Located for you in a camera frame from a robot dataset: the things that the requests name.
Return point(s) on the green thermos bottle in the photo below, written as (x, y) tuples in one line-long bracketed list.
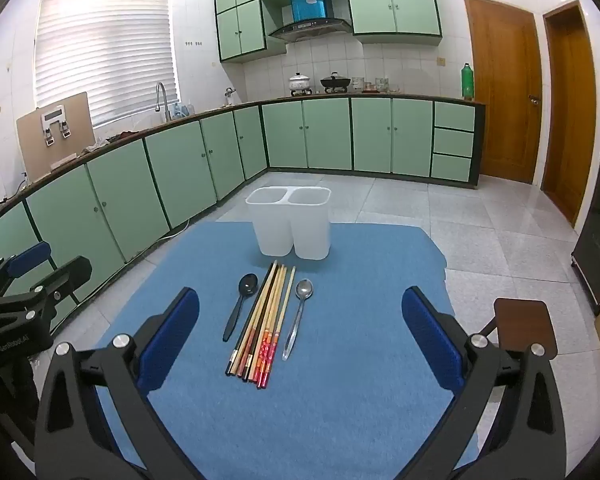
[(467, 82)]

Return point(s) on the plain wooden door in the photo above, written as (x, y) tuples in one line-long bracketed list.
[(570, 110)]

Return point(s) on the metal kettle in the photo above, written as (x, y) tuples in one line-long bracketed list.
[(229, 96)]

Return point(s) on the silver metal spoon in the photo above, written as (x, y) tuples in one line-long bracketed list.
[(305, 290)]

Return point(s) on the white two-compartment utensil holder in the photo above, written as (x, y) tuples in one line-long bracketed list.
[(310, 230)]

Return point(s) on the black plastic spoon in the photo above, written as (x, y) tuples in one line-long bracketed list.
[(249, 285)]

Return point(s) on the black wok with lid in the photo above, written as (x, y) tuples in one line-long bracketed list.
[(335, 82)]

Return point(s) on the gas stove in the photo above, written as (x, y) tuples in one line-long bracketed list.
[(322, 92)]

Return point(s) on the white clamp holder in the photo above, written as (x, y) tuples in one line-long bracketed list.
[(55, 122)]

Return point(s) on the green upper kitchen cabinets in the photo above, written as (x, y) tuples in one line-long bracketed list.
[(405, 5)]

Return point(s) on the blue table cloth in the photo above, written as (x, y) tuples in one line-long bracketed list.
[(340, 410)]

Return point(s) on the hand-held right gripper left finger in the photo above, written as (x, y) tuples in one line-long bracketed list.
[(172, 335)]

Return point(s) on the metal kitchen faucet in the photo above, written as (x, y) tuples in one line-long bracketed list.
[(161, 95)]

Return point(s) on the bundle of mixed chopsticks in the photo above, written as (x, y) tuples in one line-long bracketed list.
[(265, 320)]

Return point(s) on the white window blind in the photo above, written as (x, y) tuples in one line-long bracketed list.
[(105, 50)]

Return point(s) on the green kitchen cabinets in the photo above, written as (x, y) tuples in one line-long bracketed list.
[(180, 170), (405, 5)]

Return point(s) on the green lower kitchen cabinets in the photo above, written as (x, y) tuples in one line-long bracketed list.
[(180, 170)]

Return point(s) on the brown board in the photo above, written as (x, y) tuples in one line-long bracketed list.
[(35, 150)]

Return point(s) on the brown wooden stool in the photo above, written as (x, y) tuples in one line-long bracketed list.
[(525, 322)]

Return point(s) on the silver cooking pot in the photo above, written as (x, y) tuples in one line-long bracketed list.
[(299, 82)]

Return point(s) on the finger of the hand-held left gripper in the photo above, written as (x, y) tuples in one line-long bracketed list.
[(30, 255), (62, 280)]

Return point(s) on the black range hood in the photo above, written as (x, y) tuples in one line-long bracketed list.
[(310, 30)]

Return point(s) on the glass jar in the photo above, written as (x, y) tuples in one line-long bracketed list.
[(358, 84), (382, 84)]

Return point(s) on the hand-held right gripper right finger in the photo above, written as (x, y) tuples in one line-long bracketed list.
[(430, 340)]

